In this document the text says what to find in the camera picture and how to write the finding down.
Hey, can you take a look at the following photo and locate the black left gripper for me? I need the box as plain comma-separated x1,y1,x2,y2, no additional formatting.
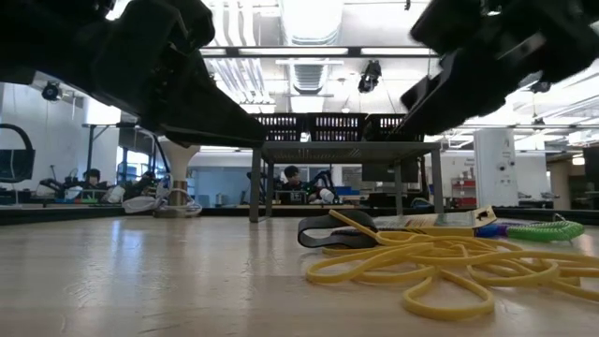
93,0,268,149

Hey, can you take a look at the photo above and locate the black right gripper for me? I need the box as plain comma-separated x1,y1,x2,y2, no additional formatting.
397,0,562,136

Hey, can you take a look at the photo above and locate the black slotted plastic basket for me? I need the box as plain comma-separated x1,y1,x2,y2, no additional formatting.
367,113,425,142
255,113,308,142
306,111,370,142

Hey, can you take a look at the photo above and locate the yellow green crayon box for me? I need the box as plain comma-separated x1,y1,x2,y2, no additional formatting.
369,205,498,239

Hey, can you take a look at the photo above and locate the black wide rubber band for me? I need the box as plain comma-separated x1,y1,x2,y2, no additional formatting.
297,209,381,250

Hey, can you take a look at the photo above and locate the green coil wrist keychain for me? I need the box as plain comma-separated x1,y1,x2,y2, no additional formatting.
506,220,586,243

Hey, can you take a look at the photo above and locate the white mushroom table lamp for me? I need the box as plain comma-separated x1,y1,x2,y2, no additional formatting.
158,139,201,218

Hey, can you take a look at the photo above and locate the person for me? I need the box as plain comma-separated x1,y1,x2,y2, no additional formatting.
135,170,158,198
81,168,104,191
280,164,310,203

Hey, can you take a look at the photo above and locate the white square pillar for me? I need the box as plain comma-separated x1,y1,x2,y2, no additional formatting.
473,127,519,210

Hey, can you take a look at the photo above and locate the red storage rack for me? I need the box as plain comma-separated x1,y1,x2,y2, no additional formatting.
450,176,478,209

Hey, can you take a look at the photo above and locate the black overhead crossbeam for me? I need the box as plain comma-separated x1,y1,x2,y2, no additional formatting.
198,44,441,60

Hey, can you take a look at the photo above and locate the black metal stand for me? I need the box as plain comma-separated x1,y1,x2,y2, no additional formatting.
81,121,158,188

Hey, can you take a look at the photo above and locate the beige cabinet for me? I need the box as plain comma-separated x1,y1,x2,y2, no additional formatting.
547,152,575,211

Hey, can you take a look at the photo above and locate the black arched device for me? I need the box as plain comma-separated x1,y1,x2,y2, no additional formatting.
0,123,37,184

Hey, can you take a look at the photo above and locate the black overhead camera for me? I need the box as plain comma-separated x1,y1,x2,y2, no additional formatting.
357,59,383,95

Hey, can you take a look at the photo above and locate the white coiled lamp cable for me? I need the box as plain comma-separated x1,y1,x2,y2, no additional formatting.
121,173,204,219

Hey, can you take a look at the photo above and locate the silver ceiling air duct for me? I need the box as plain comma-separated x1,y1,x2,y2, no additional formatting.
279,0,345,47

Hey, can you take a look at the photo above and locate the black aluminium extrusion frame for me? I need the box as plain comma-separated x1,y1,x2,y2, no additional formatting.
0,204,599,227

